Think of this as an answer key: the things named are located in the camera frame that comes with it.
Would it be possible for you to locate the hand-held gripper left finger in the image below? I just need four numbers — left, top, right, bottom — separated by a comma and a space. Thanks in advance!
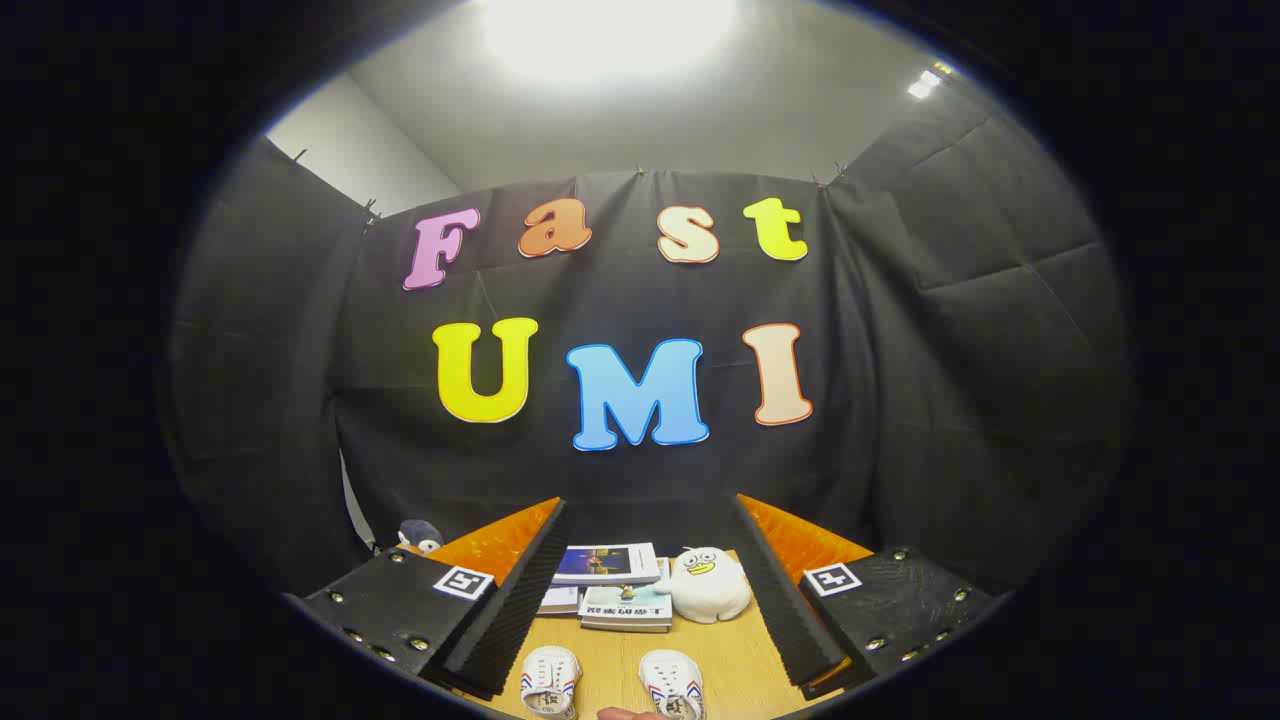
300, 497, 573, 701

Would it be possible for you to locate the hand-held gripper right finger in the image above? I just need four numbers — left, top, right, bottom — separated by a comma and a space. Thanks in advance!
733, 492, 996, 701

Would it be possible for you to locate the white duck plush toy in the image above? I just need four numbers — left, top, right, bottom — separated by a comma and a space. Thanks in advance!
668, 546, 753, 624

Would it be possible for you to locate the pale blue cover book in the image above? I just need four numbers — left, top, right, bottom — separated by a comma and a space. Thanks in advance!
578, 580, 674, 634

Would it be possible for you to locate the large ceiling light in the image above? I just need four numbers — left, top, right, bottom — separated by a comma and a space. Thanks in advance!
480, 0, 741, 86

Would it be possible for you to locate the white canvas shoe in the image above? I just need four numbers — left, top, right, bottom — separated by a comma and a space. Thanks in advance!
520, 646, 583, 719
639, 650, 707, 720

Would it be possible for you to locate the blue night photo book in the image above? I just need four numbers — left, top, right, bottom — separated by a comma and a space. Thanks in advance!
552, 543, 663, 587

